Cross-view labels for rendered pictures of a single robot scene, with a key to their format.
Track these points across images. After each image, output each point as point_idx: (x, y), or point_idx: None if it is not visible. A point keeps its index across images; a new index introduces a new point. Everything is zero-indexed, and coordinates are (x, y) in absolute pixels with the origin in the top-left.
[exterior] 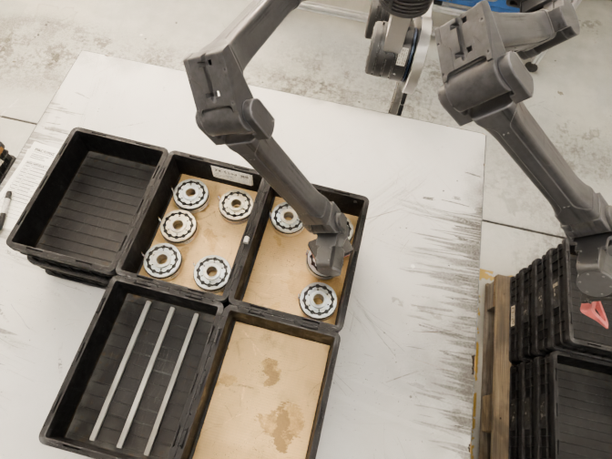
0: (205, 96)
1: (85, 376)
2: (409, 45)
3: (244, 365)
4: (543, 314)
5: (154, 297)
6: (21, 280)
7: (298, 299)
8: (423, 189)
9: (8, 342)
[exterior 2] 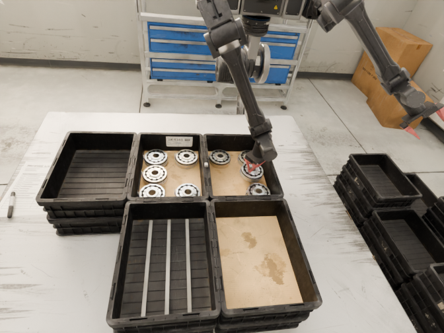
0: (213, 18)
1: (123, 277)
2: (259, 54)
3: (231, 240)
4: (356, 197)
5: (154, 215)
6: (36, 246)
7: None
8: (277, 142)
9: (35, 292)
